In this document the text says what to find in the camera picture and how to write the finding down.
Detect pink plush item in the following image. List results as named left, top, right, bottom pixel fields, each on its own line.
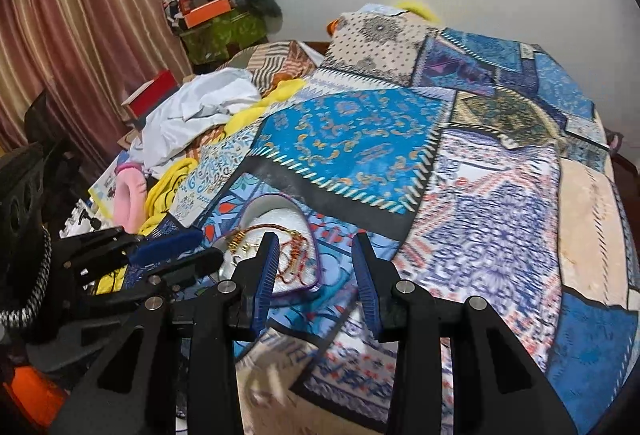
left=113, top=162, right=149, bottom=234

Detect purple heart-shaped jewelry box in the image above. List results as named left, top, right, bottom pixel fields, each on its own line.
left=214, top=193, right=324, bottom=302

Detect white cloth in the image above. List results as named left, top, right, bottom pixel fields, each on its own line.
left=129, top=68, right=262, bottom=177

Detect orange striped cloth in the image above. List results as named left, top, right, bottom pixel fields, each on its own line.
left=224, top=40, right=322, bottom=92

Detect red box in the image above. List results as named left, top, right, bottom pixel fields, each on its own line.
left=121, top=70, right=177, bottom=121

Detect brown beaded bracelet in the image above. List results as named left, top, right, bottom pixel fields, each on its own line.
left=226, top=223, right=301, bottom=268

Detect patchwork printed blanket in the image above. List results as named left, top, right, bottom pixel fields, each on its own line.
left=87, top=2, right=632, bottom=435

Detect yellow ring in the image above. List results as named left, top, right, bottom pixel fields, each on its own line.
left=394, top=0, right=443, bottom=24

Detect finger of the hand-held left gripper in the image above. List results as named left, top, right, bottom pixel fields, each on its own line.
left=50, top=225, right=204, bottom=278
left=80, top=247, right=224, bottom=313

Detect braided black white cable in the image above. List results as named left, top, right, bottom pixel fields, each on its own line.
left=0, top=229, right=54, bottom=327

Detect striped brown curtain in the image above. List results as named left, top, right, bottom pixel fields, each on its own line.
left=0, top=0, right=193, bottom=166

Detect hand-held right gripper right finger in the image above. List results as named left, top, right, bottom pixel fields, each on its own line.
left=351, top=231, right=581, bottom=435

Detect red beaded bracelet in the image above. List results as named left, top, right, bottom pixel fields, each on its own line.
left=272, top=227, right=315, bottom=290

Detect yellow cloth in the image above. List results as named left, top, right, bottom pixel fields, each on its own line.
left=95, top=78, right=307, bottom=296

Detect orange box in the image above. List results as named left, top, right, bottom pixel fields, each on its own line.
left=182, top=0, right=234, bottom=29

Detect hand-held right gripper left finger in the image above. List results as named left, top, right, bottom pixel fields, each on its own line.
left=47, top=232, right=282, bottom=435

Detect orange object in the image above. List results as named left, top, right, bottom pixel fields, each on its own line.
left=9, top=362, right=69, bottom=432

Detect black chair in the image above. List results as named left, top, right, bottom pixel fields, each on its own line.
left=0, top=89, right=85, bottom=243

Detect printed paper sheet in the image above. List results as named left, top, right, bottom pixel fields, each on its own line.
left=88, top=159, right=127, bottom=218

